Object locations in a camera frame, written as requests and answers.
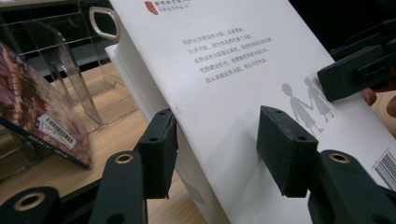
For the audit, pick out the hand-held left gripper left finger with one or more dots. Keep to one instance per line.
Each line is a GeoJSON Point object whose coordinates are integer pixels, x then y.
{"type": "Point", "coordinates": [158, 155]}

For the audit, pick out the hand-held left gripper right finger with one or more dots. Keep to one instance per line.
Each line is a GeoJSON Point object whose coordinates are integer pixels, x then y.
{"type": "Point", "coordinates": [286, 152]}

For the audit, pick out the white paperback book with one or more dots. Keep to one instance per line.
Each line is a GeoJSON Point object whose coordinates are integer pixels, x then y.
{"type": "Point", "coordinates": [224, 77]}

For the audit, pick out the clear acrylic book rack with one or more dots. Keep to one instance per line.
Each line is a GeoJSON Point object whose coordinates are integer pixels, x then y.
{"type": "Point", "coordinates": [62, 49]}

